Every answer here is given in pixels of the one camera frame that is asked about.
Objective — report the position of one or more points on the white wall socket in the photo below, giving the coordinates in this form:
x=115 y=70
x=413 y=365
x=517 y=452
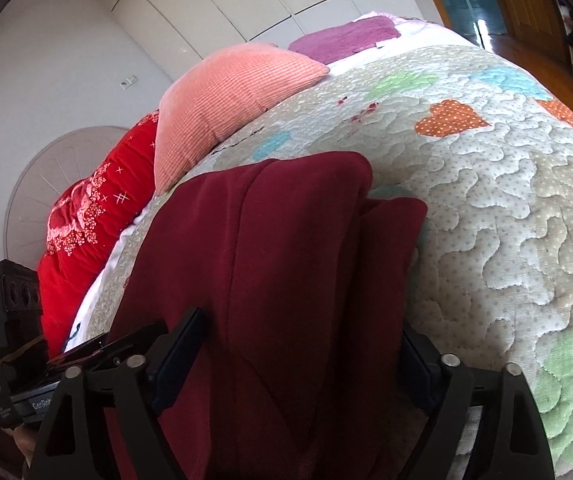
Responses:
x=129 y=82

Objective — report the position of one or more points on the white arched headboard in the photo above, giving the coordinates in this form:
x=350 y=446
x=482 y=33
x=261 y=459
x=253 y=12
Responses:
x=41 y=175

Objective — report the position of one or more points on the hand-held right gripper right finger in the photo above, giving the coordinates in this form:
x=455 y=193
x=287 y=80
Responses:
x=416 y=375

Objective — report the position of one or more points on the patchwork heart quilt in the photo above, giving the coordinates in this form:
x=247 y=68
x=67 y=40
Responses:
x=491 y=185

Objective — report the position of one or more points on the pink pillow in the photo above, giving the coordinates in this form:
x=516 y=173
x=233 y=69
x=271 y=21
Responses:
x=226 y=105

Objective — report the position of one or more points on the wooden door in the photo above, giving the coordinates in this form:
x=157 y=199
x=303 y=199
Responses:
x=526 y=5

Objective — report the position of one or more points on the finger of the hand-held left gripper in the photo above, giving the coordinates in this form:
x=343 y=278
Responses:
x=79 y=350

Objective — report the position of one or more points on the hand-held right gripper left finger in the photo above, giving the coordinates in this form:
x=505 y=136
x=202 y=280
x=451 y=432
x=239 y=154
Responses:
x=181 y=355

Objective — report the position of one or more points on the dark red garment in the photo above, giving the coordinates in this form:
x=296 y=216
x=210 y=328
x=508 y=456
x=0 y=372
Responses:
x=276 y=260

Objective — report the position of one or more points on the red embroidered comforter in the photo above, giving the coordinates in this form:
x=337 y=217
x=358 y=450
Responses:
x=91 y=225

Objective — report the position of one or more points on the white bed sheet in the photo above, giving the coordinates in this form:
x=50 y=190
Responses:
x=94 y=300

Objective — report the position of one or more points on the purple cloth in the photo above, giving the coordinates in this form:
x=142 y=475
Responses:
x=346 y=37

